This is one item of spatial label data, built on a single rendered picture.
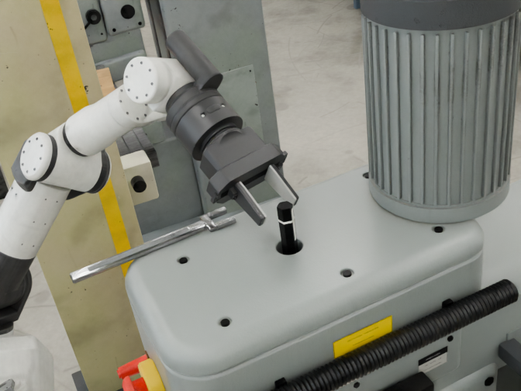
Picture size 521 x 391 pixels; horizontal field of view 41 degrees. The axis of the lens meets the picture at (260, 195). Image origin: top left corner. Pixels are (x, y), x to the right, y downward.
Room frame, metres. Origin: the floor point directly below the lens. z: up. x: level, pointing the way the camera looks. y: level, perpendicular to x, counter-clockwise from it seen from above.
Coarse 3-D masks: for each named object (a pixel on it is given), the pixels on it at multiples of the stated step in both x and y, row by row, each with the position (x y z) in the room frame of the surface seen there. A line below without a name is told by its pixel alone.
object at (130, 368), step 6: (138, 360) 0.77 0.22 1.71; (144, 360) 0.77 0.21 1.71; (120, 366) 0.77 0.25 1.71; (126, 366) 0.76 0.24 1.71; (132, 366) 0.76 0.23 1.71; (120, 372) 0.75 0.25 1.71; (126, 372) 0.76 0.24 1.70; (132, 372) 0.76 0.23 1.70; (138, 372) 0.76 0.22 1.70; (120, 378) 0.75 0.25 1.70
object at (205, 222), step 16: (224, 208) 0.87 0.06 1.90; (192, 224) 0.84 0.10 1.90; (208, 224) 0.83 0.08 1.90; (224, 224) 0.83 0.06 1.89; (160, 240) 0.81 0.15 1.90; (176, 240) 0.81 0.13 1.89; (112, 256) 0.79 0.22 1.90; (128, 256) 0.79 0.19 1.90; (80, 272) 0.77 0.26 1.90; (96, 272) 0.76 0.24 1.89
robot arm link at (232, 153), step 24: (216, 96) 0.89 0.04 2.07; (192, 120) 0.86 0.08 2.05; (216, 120) 0.85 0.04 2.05; (240, 120) 0.88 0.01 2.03; (192, 144) 0.85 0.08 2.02; (216, 144) 0.83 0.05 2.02; (240, 144) 0.84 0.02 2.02; (264, 144) 0.84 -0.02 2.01; (216, 168) 0.81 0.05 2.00; (240, 168) 0.80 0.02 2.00; (264, 168) 0.82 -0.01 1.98; (216, 192) 0.78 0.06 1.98
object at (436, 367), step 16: (448, 336) 0.72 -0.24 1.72; (416, 352) 0.70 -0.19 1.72; (432, 352) 0.70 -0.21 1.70; (448, 352) 0.72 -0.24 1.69; (384, 368) 0.68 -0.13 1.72; (400, 368) 0.68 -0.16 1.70; (416, 368) 0.69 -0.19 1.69; (432, 368) 0.70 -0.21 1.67; (448, 368) 0.72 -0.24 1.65; (352, 384) 0.66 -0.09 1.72; (368, 384) 0.66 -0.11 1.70; (384, 384) 0.67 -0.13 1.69
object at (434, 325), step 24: (504, 288) 0.71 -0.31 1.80; (456, 312) 0.67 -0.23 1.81; (480, 312) 0.68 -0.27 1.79; (384, 336) 0.66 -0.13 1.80; (408, 336) 0.65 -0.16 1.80; (432, 336) 0.65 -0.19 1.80; (336, 360) 0.63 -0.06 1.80; (360, 360) 0.62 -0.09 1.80; (384, 360) 0.62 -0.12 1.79; (288, 384) 0.60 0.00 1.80; (312, 384) 0.59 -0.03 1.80; (336, 384) 0.60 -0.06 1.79
